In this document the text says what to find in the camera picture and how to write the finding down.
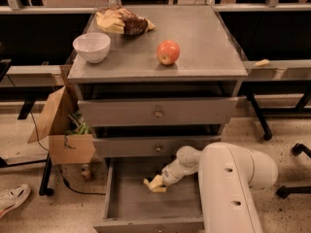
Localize black office chair base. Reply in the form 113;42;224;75
275;143;311;200

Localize small can on floor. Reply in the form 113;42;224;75
82;164;94;182

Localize grey middle drawer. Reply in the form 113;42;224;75
93;136;221;157

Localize black floor cable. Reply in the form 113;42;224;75
6;75;107;196

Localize small yellow foam scrap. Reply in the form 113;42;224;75
254;59;269;67

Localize grey open bottom drawer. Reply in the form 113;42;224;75
93;156;204;233

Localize green items in box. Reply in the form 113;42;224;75
65;113;90;135

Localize grey drawer cabinet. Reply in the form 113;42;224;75
67;5;249;167

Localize white ceramic bowl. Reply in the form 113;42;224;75
73;32;111;63

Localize grey top drawer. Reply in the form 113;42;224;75
78;97;237;127

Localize black table leg right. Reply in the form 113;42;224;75
247;94;272;141

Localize cardboard box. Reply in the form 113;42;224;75
28;86;95;164

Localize black table leg left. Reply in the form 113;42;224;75
39;155;53;196

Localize crumpled chip bag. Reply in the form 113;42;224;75
95;6;156;36

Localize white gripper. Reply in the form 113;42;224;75
143;160;194;193

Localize red apple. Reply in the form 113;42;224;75
156;40;180;65

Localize white sneaker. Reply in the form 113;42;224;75
0;183;31;218

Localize black table leg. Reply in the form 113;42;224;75
39;155;53;196
247;94;272;141

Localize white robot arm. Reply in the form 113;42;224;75
144;142;278;233

